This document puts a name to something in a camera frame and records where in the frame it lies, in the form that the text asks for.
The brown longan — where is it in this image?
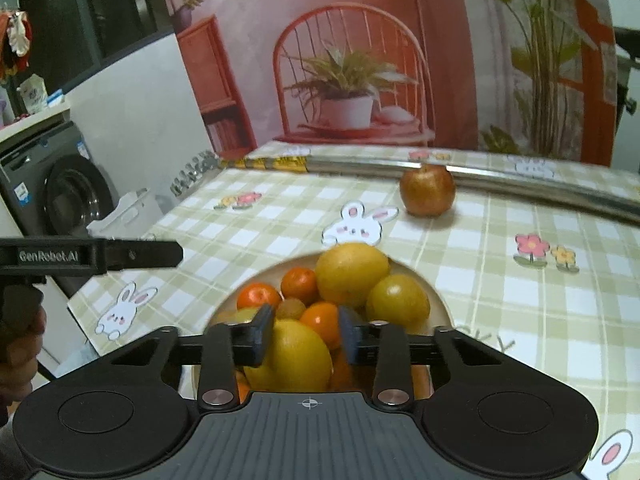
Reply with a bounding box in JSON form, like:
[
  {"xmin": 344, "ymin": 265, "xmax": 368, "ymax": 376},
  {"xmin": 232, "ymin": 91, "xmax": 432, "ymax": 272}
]
[{"xmin": 276, "ymin": 298, "xmax": 306, "ymax": 320}]

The yellow orange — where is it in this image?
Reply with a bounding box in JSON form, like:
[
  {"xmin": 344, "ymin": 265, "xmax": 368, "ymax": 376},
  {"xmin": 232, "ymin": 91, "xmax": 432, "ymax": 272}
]
[
  {"xmin": 314, "ymin": 243, "xmax": 390, "ymax": 309},
  {"xmin": 244, "ymin": 320, "xmax": 333, "ymax": 392}
]

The green-yellow citrus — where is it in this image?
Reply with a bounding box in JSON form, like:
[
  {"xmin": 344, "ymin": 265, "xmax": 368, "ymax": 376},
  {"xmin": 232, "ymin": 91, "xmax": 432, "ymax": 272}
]
[{"xmin": 366, "ymin": 274, "xmax": 431, "ymax": 334}]

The small orange mandarin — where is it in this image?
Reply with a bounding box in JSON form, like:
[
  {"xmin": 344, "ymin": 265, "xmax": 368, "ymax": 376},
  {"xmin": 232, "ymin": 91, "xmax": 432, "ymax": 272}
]
[{"xmin": 280, "ymin": 266, "xmax": 319, "ymax": 306}]

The dark red apple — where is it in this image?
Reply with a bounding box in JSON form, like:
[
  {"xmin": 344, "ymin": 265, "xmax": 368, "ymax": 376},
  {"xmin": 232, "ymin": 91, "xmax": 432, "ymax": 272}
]
[{"xmin": 399, "ymin": 165, "xmax": 456, "ymax": 218}]

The person left hand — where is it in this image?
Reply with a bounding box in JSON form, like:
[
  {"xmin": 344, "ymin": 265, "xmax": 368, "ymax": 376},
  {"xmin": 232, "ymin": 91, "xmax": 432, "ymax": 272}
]
[{"xmin": 1, "ymin": 284, "xmax": 47, "ymax": 422}]

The white plastic basket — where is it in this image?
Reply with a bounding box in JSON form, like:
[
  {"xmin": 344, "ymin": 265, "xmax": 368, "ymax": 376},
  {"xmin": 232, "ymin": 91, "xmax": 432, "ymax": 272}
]
[{"xmin": 87, "ymin": 188, "xmax": 163, "ymax": 240}]

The beige round plate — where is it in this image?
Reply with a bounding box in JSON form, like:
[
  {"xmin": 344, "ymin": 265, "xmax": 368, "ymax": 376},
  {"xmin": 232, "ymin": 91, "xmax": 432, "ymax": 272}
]
[{"xmin": 203, "ymin": 250, "xmax": 456, "ymax": 401}]

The black washing machine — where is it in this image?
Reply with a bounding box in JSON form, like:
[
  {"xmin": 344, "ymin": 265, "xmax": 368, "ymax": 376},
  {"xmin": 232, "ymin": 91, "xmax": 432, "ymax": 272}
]
[{"xmin": 0, "ymin": 119, "xmax": 120, "ymax": 296}]

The telescopic metal pole rake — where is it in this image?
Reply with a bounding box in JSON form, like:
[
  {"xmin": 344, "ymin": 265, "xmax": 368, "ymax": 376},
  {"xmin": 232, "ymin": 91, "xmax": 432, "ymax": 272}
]
[{"xmin": 170, "ymin": 152, "xmax": 639, "ymax": 226}]

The white panel board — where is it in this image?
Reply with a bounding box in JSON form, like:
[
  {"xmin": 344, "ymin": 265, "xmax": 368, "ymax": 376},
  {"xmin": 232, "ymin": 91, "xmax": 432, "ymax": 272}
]
[{"xmin": 66, "ymin": 35, "xmax": 212, "ymax": 212}]

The plaid bunny tablecloth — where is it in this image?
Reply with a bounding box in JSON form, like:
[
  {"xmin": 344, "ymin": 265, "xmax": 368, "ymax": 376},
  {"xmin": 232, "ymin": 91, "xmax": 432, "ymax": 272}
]
[{"xmin": 70, "ymin": 169, "xmax": 639, "ymax": 479}]

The printed room backdrop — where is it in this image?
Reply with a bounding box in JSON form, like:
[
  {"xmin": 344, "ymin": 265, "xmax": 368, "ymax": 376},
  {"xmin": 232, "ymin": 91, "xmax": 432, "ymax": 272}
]
[{"xmin": 165, "ymin": 0, "xmax": 617, "ymax": 166}]

